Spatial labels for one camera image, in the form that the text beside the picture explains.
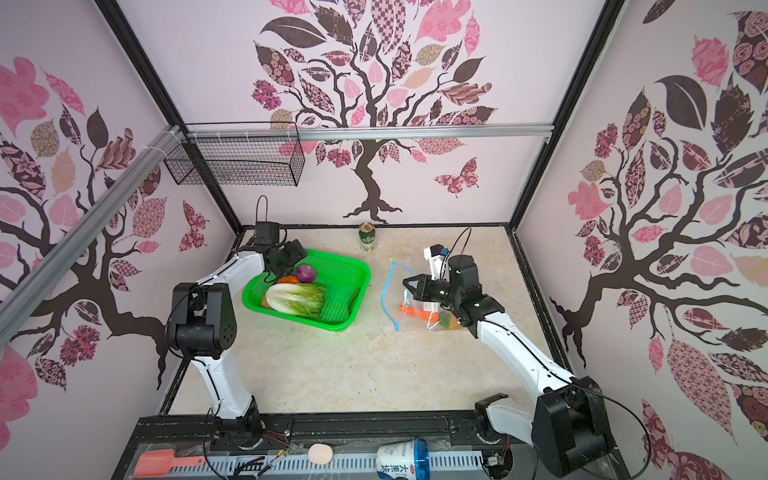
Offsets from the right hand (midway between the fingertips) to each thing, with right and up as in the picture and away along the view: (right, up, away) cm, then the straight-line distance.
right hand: (406, 278), depth 78 cm
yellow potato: (+13, -13, +9) cm, 21 cm away
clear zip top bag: (-3, -7, +20) cm, 21 cm away
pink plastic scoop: (-58, -42, -11) cm, 73 cm away
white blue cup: (-1, -39, -14) cm, 41 cm away
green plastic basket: (-20, -3, +24) cm, 32 cm away
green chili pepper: (-17, -8, +19) cm, 27 cm away
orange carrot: (+5, -11, +6) cm, 13 cm away
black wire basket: (-53, +39, +16) cm, 68 cm away
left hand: (-35, +5, +21) cm, 41 cm away
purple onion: (-33, 0, +21) cm, 39 cm away
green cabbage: (-33, -7, +9) cm, 35 cm away
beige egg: (-21, -41, -9) cm, 47 cm away
